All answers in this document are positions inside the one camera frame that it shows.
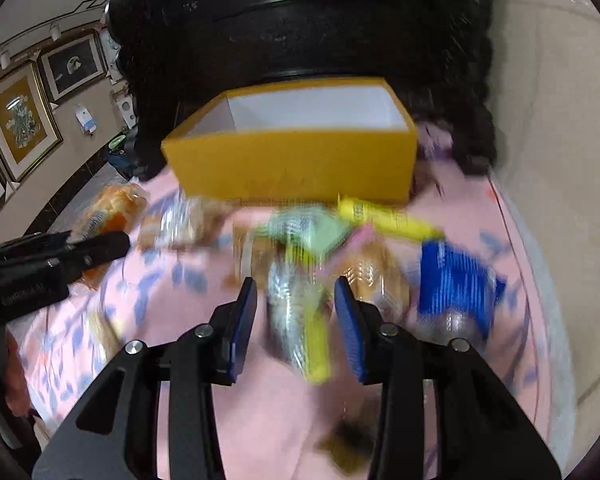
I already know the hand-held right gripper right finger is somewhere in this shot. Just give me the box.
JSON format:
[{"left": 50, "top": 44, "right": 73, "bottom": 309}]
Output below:
[{"left": 334, "top": 277, "right": 562, "bottom": 480}]

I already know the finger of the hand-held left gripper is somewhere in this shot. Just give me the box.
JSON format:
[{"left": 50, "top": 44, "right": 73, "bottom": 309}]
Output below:
[{"left": 62, "top": 230, "right": 132, "bottom": 282}]

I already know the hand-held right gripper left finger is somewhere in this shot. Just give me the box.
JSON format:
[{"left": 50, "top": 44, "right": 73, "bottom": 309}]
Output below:
[{"left": 32, "top": 277, "right": 258, "bottom": 480}]

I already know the yellow corn-shaped packet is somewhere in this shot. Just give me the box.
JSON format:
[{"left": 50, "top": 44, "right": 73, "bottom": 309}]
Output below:
[{"left": 77, "top": 183, "right": 148, "bottom": 291}]

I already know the clear yellow packet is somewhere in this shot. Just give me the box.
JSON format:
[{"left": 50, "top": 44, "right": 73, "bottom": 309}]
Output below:
[{"left": 265, "top": 252, "right": 333, "bottom": 386}]

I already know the brown cracker packet white band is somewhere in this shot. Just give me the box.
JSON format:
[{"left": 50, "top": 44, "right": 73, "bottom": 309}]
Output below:
[
  {"left": 230, "top": 225, "right": 281, "bottom": 291},
  {"left": 139, "top": 195, "right": 226, "bottom": 253}
]

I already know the green snack packet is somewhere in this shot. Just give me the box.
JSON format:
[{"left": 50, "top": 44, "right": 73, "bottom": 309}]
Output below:
[{"left": 267, "top": 207, "right": 356, "bottom": 261}]

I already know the blue snack packet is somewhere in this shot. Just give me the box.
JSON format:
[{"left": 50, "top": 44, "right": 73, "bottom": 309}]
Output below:
[{"left": 417, "top": 240, "right": 508, "bottom": 331}]

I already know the yellow bar packet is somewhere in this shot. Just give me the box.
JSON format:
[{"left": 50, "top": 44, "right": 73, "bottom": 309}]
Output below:
[{"left": 336, "top": 195, "right": 446, "bottom": 243}]

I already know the yellow cardboard box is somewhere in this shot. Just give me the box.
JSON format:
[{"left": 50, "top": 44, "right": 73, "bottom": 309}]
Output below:
[{"left": 161, "top": 77, "right": 418, "bottom": 206}]

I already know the person's left forearm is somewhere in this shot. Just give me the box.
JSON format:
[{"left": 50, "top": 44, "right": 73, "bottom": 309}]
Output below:
[{"left": 5, "top": 330, "right": 31, "bottom": 418}]

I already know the round cake clear packet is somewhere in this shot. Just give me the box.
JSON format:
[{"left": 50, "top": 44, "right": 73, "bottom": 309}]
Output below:
[{"left": 340, "top": 247, "right": 411, "bottom": 311}]

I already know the pink floral blanket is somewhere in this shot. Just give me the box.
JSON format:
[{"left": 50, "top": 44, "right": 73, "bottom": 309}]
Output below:
[{"left": 7, "top": 160, "right": 556, "bottom": 480}]

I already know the framed yellow painting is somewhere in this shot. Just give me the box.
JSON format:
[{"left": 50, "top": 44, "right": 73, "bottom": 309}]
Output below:
[{"left": 0, "top": 62, "right": 63, "bottom": 183}]

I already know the framed dark painting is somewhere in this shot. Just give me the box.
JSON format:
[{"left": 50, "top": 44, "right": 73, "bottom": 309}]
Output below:
[{"left": 37, "top": 32, "right": 108, "bottom": 103}]

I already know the carved dark wooden chair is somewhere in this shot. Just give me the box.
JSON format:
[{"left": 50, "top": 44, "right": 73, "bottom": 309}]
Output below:
[{"left": 105, "top": 0, "right": 496, "bottom": 181}]

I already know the white wall dispenser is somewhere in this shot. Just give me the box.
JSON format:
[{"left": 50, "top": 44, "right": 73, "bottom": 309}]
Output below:
[{"left": 75, "top": 104, "right": 98, "bottom": 136}]

